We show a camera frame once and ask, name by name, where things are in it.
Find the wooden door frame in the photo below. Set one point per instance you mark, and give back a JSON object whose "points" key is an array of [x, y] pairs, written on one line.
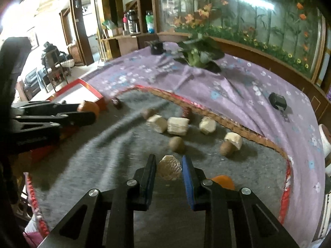
{"points": [[82, 31]]}

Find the glass panel with flowers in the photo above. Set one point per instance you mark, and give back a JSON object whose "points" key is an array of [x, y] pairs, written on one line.
{"points": [[245, 13]]}

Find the grey felt mat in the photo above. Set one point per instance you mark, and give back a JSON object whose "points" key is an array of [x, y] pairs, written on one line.
{"points": [[103, 155]]}

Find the wooden chair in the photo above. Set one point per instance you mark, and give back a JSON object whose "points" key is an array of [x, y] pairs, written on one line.
{"points": [[55, 69]]}

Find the framed wall picture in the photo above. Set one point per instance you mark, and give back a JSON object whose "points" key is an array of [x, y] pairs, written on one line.
{"points": [[33, 38]]}

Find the red date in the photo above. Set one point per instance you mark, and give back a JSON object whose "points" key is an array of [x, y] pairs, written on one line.
{"points": [[186, 112]]}

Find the orange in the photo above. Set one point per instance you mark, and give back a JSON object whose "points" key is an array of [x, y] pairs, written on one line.
{"points": [[225, 181], [91, 107]]}

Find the red box with white inside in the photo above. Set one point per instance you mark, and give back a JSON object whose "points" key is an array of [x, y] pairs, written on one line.
{"points": [[69, 93]]}

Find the small black device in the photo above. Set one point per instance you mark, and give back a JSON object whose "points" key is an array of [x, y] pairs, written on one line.
{"points": [[277, 100]]}

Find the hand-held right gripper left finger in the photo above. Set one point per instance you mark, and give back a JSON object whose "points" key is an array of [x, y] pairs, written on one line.
{"points": [[147, 186]]}

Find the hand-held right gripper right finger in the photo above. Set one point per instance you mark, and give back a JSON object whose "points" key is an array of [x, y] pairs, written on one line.
{"points": [[190, 186]]}

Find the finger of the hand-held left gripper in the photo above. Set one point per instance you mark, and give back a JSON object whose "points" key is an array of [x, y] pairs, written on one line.
{"points": [[72, 120], [51, 106]]}

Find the black thermos jug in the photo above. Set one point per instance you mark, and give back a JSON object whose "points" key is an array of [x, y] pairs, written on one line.
{"points": [[133, 22]]}

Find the dark purple fruit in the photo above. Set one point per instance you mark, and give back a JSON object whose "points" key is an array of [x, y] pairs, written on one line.
{"points": [[117, 102]]}

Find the black cup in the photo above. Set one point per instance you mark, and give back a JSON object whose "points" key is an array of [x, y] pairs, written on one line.
{"points": [[156, 47]]}

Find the pale sugarcane piece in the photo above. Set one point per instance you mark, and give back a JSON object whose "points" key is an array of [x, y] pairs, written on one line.
{"points": [[178, 126], [207, 125], [156, 124], [234, 139], [169, 167]]}

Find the wooden shelf unit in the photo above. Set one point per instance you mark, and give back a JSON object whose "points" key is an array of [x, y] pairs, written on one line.
{"points": [[124, 45]]}

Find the green plastic bag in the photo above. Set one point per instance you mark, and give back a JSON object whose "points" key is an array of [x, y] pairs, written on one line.
{"points": [[108, 25]]}

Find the pink bottle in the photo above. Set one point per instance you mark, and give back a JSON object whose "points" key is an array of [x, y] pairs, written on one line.
{"points": [[125, 25]]}

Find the black sofa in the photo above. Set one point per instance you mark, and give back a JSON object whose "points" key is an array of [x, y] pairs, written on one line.
{"points": [[32, 81]]}

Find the green plastic bottle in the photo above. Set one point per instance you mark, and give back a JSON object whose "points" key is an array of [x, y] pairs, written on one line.
{"points": [[150, 23]]}

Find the purple floral cloth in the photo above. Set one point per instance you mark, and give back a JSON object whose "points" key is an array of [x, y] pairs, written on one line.
{"points": [[232, 82]]}

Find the green leafy vegetable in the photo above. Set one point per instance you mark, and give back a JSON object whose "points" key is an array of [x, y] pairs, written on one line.
{"points": [[196, 56]]}

